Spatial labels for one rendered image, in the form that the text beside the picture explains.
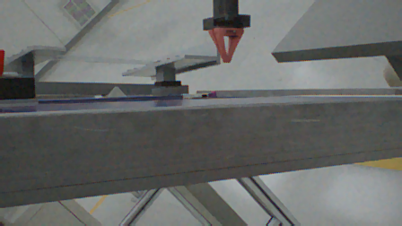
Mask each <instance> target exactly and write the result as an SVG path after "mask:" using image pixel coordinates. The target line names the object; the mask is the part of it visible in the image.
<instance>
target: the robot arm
mask: <svg viewBox="0 0 402 226"><path fill-rule="evenodd" d="M248 27H250V14H239V0H213V17H209V18H206V19H203V30H208V34H209V35H210V36H211V39H212V40H213V42H214V44H215V46H216V47H217V49H218V52H219V53H220V55H221V58H222V60H223V62H224V63H230V62H231V60H232V57H233V54H234V52H235V50H236V47H237V46H238V43H239V41H240V38H241V37H242V35H243V32H244V29H245V28H248ZM224 37H228V38H229V40H228V51H227V53H226V50H225V42H224Z"/></svg>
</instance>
